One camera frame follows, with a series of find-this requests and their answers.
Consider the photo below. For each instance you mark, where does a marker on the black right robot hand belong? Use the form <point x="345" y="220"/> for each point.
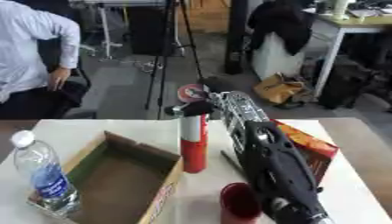
<point x="196" y="108"/>

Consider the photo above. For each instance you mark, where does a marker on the person's hand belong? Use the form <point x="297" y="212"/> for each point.
<point x="58" y="78"/>

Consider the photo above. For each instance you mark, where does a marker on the red and white tube can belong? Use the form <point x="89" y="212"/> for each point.
<point x="194" y="145"/>

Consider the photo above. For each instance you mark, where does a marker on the silver and black right robot arm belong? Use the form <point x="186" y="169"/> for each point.
<point x="275" y="163"/>

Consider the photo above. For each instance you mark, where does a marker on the tan cardboard box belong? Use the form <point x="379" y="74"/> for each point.
<point x="122" y="180"/>

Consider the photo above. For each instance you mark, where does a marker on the orange and red snack box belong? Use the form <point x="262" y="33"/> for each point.
<point x="314" y="148"/>

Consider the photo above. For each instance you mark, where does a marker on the black office chair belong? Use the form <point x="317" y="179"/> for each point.
<point x="76" y="93"/>

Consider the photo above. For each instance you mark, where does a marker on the person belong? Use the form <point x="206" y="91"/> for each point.
<point x="23" y="49"/>

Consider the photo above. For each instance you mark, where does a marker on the black tripod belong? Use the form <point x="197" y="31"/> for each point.
<point x="164" y="58"/>

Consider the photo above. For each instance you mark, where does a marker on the white stand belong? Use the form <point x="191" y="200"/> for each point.
<point x="106" y="35"/>

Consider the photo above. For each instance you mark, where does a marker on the black pillar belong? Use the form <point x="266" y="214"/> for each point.
<point x="236" y="35"/>

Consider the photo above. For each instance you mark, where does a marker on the brown paper bag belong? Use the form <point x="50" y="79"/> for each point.
<point x="278" y="89"/>

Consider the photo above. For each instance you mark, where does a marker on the white chair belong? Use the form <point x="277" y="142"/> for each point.
<point x="273" y="59"/>

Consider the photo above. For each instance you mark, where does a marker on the clear plastic water bottle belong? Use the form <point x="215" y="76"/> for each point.
<point x="47" y="178"/>

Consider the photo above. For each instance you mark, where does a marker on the red cup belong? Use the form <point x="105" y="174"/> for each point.
<point x="239" y="204"/>

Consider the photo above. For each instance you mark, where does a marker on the black jacket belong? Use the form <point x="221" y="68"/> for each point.
<point x="283" y="20"/>

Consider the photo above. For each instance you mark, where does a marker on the white desk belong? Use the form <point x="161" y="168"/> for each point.
<point x="337" y="40"/>

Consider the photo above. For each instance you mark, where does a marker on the black bag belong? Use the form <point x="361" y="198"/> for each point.
<point x="352" y="84"/>

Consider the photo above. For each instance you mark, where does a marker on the pale green bottle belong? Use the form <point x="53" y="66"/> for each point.
<point x="340" y="8"/>

